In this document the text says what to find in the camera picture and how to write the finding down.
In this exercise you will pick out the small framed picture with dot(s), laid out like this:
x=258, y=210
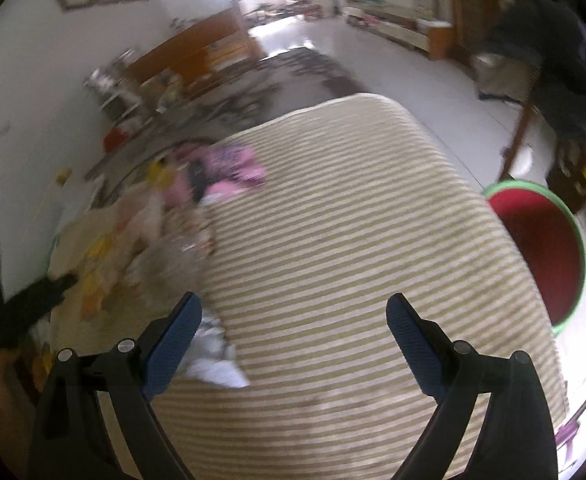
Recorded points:
x=425, y=4

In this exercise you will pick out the red bag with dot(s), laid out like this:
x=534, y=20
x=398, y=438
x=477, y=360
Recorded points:
x=117, y=140

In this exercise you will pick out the pink wrapper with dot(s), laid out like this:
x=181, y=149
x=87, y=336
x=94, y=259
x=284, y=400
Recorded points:
x=228, y=167

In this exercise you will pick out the clear plastic wrapper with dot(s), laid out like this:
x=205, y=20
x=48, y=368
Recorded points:
x=178, y=260

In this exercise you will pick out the red basin with green rim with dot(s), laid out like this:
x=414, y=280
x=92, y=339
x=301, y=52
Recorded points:
x=543, y=240

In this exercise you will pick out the striped beige mat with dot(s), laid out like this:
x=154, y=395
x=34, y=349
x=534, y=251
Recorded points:
x=333, y=260

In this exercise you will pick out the white metal rack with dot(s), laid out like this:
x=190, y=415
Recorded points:
x=115, y=90

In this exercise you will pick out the orange wrapper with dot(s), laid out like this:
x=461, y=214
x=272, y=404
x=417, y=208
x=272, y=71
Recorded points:
x=98, y=285

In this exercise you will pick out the wooden bench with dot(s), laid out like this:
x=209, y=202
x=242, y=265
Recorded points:
x=183, y=55

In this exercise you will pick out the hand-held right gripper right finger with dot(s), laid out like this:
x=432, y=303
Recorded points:
x=415, y=350

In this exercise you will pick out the white paper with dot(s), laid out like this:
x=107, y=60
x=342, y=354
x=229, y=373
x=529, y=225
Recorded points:
x=215, y=365

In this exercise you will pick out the low television cabinet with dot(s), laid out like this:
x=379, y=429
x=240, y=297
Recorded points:
x=398, y=27

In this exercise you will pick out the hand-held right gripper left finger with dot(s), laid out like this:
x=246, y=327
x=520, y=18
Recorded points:
x=170, y=347

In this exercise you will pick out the blue jacket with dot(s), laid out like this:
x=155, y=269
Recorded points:
x=558, y=60

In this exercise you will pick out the grey patterned rug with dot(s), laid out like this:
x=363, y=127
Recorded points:
x=293, y=67

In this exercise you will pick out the carved wooden chair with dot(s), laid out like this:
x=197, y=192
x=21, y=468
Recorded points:
x=578, y=165

